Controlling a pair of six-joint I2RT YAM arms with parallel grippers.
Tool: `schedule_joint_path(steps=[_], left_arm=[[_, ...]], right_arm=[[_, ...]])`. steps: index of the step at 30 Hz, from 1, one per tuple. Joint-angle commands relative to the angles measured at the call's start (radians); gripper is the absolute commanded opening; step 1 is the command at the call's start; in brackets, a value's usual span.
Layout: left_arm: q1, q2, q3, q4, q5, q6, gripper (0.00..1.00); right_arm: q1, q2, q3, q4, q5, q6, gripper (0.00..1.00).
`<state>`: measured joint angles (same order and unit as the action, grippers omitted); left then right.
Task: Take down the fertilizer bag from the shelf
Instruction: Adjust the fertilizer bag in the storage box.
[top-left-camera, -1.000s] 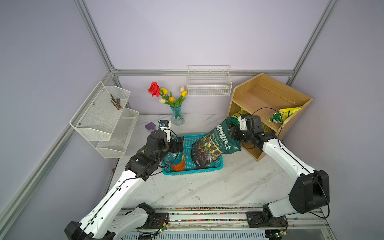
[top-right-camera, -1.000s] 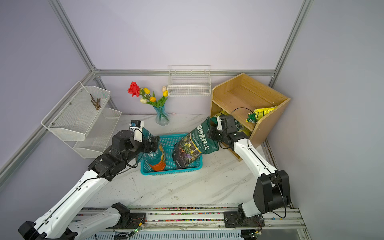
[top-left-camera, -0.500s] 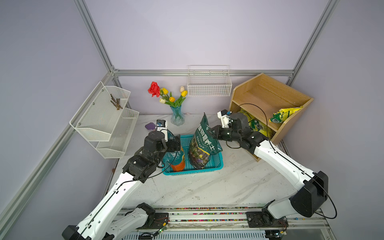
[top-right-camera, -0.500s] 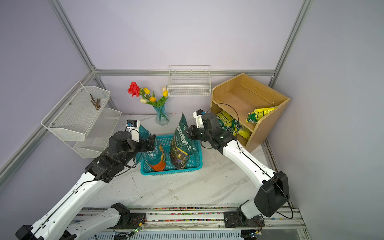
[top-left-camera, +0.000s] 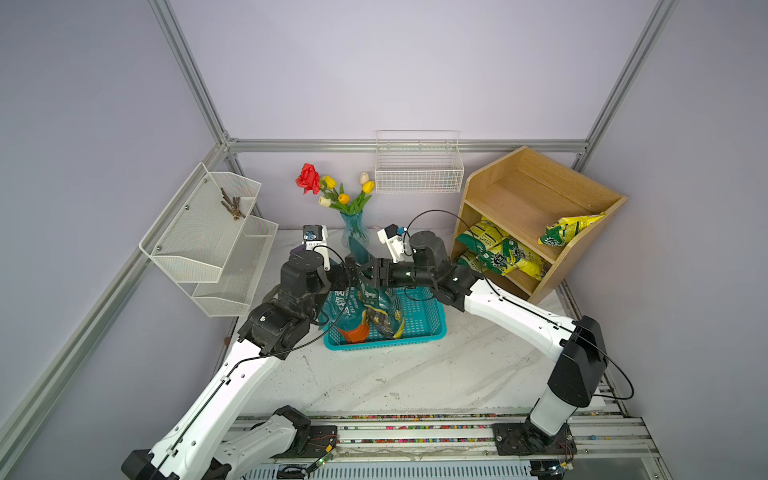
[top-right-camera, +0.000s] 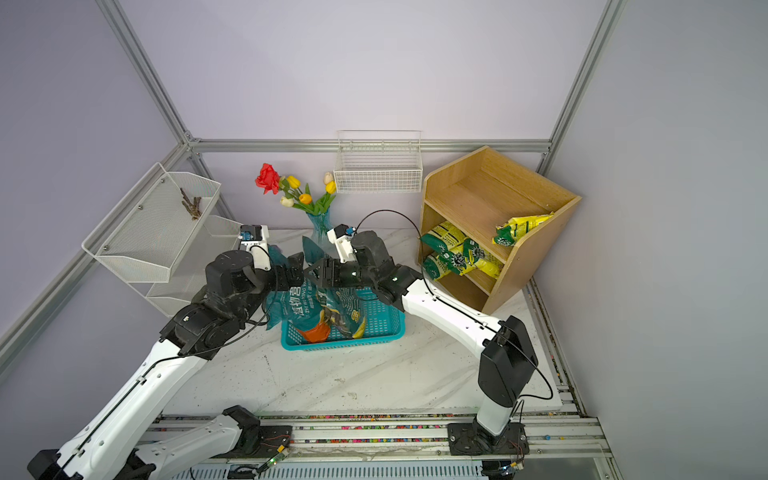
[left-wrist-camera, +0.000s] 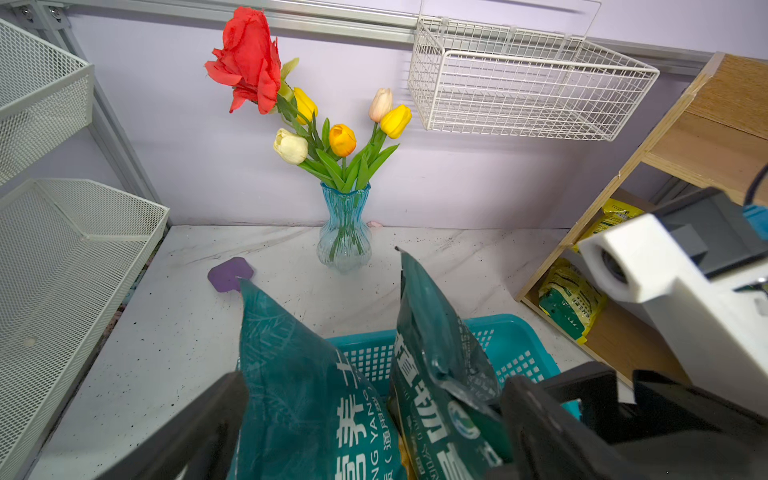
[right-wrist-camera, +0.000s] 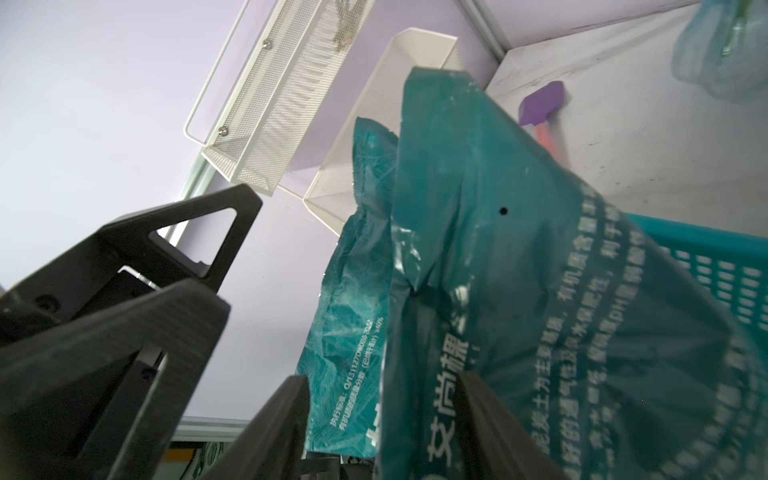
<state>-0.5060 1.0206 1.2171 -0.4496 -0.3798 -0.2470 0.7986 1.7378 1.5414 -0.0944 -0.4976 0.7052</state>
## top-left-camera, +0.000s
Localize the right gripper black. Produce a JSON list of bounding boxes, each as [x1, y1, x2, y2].
[[358, 260, 435, 290]]

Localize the teal orange soil bag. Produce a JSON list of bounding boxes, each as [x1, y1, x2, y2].
[[320, 288, 370, 349]]

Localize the large dark green soil bag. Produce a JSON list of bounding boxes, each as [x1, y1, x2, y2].
[[349, 238, 405, 340]]

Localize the yellow green fertilizer bag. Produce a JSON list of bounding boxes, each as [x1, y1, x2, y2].
[[456, 217, 509, 255], [478, 237, 549, 280]]

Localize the yellow green bag top shelf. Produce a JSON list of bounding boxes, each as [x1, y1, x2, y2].
[[538, 212, 606, 247]]

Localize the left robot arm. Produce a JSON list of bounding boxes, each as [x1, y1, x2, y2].
[[121, 246, 355, 479]]

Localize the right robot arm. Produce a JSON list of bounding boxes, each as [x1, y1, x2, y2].
[[356, 231, 609, 447]]

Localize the wooden shelf unit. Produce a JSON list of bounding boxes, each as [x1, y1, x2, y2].
[[455, 146, 628, 304]]

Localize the blue glass vase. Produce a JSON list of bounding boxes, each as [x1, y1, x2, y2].
[[341, 212, 369, 248]]

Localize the teal plastic basket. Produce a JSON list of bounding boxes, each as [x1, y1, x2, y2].
[[318, 287, 447, 352]]

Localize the artificial flower bouquet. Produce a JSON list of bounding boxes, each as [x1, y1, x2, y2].
[[295, 163, 376, 216]]

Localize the white mesh two-tier rack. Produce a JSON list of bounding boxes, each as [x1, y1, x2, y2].
[[139, 163, 278, 318]]

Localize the brown twigs in rack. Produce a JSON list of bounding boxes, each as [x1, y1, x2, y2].
[[220, 188, 245, 220]]

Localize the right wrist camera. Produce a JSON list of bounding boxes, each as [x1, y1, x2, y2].
[[377, 224, 406, 263]]

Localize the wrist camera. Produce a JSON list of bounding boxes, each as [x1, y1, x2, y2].
[[377, 224, 406, 263], [302, 224, 331, 271]]

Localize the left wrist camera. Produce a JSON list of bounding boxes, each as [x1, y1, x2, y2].
[[302, 224, 331, 271]]

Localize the white wire wall basket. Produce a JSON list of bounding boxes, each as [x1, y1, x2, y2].
[[374, 130, 465, 194]]

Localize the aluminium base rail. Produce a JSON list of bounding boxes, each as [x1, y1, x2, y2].
[[227, 410, 673, 480]]

